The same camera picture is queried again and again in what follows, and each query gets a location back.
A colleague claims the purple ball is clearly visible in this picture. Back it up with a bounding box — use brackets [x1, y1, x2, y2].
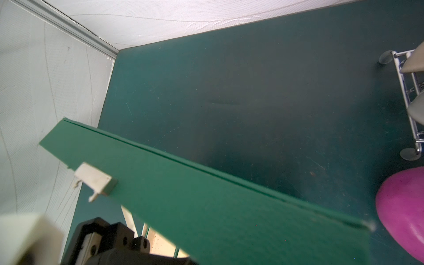
[375, 167, 424, 262]

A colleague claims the green jewelry box beige lining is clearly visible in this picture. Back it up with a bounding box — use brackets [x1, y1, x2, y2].
[40, 119, 371, 265]

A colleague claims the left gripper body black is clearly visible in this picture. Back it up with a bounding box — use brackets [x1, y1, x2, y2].
[61, 218, 195, 265]

